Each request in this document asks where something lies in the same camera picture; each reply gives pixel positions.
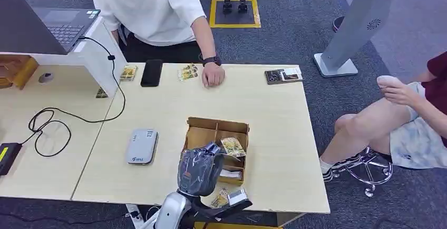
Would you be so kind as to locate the seated person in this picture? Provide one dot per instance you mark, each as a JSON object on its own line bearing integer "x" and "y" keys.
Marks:
{"x": 384, "y": 126}

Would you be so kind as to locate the grey computer mouse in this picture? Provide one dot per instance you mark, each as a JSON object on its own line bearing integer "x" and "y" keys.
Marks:
{"x": 45, "y": 77}

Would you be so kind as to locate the yellow card pack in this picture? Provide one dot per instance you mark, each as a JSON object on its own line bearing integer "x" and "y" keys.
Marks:
{"x": 128, "y": 73}

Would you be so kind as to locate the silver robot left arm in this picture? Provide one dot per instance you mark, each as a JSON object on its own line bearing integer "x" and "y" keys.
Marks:
{"x": 171, "y": 211}

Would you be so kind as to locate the person's left hand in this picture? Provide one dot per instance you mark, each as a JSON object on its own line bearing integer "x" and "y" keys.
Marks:
{"x": 213, "y": 76}

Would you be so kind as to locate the brown wooden box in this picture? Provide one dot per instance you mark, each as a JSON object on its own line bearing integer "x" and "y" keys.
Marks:
{"x": 15, "y": 70}

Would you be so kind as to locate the yellow printed cards pile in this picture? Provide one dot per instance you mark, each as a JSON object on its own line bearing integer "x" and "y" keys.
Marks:
{"x": 187, "y": 72}

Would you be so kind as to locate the black smartphone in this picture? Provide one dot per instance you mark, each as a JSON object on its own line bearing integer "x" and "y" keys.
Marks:
{"x": 151, "y": 73}

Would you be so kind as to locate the grey flat card reader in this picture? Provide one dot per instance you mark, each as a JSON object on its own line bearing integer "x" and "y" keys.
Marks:
{"x": 141, "y": 147}

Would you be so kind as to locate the white power strip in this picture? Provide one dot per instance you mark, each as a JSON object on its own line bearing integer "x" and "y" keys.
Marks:
{"x": 134, "y": 217}

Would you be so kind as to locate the black power adapter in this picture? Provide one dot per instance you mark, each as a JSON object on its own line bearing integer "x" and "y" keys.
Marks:
{"x": 8, "y": 157}

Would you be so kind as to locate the grey laptop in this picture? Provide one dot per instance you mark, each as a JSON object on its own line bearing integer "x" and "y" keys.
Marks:
{"x": 28, "y": 21}

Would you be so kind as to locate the yellow floor tape square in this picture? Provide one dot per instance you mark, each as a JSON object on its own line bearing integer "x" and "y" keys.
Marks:
{"x": 212, "y": 14}

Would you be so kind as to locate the seated person's hand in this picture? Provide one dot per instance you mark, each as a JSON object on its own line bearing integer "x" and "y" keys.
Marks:
{"x": 401, "y": 94}

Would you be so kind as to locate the grey floor stand column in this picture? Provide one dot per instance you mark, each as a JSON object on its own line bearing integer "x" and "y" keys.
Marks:
{"x": 359, "y": 17}

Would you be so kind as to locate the yellow printed card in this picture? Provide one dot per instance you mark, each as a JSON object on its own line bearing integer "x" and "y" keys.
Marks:
{"x": 220, "y": 199}
{"x": 233, "y": 147}

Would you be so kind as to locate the dark card packs stack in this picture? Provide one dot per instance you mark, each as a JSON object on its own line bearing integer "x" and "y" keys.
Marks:
{"x": 279, "y": 77}

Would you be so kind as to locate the white card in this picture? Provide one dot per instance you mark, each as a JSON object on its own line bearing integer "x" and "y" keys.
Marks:
{"x": 230, "y": 174}

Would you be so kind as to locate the dark round floor object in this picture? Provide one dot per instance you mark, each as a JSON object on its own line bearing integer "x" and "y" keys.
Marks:
{"x": 337, "y": 23}

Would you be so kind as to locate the black and white shoe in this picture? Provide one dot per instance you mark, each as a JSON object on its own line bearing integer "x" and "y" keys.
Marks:
{"x": 340, "y": 169}

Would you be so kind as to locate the wooden card box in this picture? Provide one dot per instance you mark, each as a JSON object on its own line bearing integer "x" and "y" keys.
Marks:
{"x": 206, "y": 131}

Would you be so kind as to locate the white laptop stand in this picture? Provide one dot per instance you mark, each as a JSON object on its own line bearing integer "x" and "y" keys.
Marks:
{"x": 101, "y": 56}

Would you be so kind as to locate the pale phone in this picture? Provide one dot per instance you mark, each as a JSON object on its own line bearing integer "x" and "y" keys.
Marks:
{"x": 387, "y": 80}

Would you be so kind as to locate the black wristwatch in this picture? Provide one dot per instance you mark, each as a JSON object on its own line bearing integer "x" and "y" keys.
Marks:
{"x": 211, "y": 60}

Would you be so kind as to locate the chrome stool base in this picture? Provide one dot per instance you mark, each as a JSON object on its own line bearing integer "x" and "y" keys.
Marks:
{"x": 370, "y": 171}

